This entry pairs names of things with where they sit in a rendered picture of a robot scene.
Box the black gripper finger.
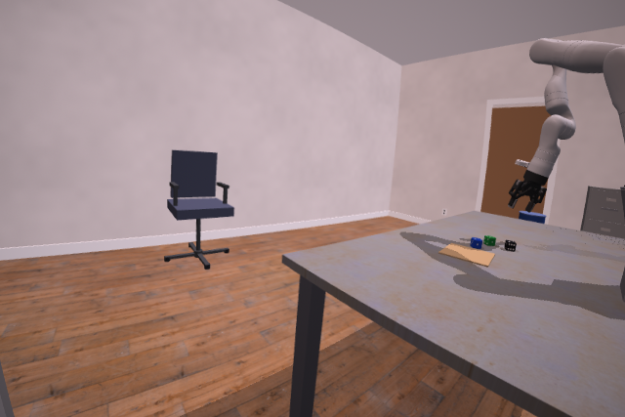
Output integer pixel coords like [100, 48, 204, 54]
[508, 180, 533, 209]
[525, 187, 547, 213]

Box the peach flat square mat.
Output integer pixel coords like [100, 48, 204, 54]
[438, 243, 495, 267]

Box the blue die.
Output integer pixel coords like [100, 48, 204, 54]
[470, 237, 482, 249]

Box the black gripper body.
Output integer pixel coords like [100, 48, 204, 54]
[521, 169, 548, 196]

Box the green die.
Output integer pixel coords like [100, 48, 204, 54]
[483, 235, 496, 246]

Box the black die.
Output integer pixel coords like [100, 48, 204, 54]
[504, 240, 517, 252]

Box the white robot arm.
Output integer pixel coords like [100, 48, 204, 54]
[515, 38, 625, 178]

